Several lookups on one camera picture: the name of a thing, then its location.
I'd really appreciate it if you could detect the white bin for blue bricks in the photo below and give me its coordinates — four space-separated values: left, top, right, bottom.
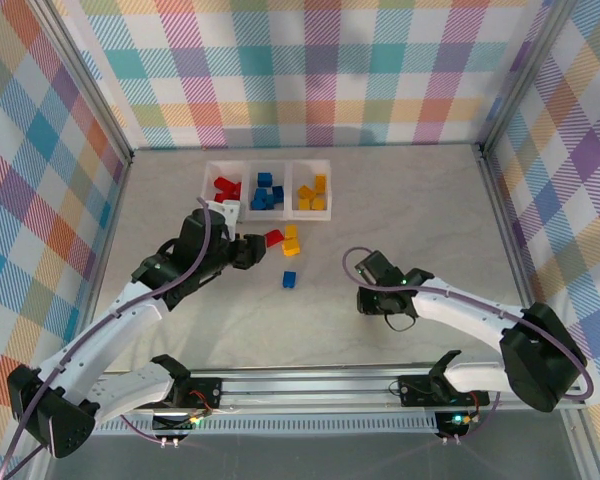
244 160 291 222

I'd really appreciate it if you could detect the white bin for yellow bricks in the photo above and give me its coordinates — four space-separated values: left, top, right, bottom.
287 158 334 222

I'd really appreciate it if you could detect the white bin for red bricks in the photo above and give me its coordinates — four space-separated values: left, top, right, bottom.
202 159 251 221

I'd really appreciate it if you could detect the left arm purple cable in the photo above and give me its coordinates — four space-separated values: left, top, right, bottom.
0 196 216 480

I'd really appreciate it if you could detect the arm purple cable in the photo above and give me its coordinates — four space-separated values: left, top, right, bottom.
0 196 216 480
342 244 595 446

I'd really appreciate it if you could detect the right gripper thin black cable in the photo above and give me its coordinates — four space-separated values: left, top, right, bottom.
385 309 415 332

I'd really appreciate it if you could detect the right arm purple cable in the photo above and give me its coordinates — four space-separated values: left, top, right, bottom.
342 244 595 446

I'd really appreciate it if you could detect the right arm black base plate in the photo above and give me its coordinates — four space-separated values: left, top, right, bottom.
398 374 491 407

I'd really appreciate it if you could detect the left aluminium floor rail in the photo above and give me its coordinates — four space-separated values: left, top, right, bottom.
27 149 134 381

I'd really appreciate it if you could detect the aluminium floor rail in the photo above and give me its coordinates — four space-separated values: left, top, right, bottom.
479 144 600 480
27 149 134 381

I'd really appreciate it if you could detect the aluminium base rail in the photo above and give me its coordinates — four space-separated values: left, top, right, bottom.
94 369 584 414

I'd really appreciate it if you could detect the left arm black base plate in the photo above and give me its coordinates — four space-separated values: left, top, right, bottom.
172 377 224 411

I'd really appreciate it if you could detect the right aluminium floor rail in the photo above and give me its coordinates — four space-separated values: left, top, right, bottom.
479 144 600 480

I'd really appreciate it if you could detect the slotted grey cable duct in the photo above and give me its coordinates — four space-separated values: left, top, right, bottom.
92 417 441 435

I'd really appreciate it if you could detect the left aluminium frame post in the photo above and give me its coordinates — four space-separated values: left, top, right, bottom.
32 0 134 164

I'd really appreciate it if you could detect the aluminium frame post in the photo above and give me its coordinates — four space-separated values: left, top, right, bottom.
479 0 576 151
32 0 134 164

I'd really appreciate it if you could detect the right aluminium frame post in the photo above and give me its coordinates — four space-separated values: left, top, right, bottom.
479 0 576 151

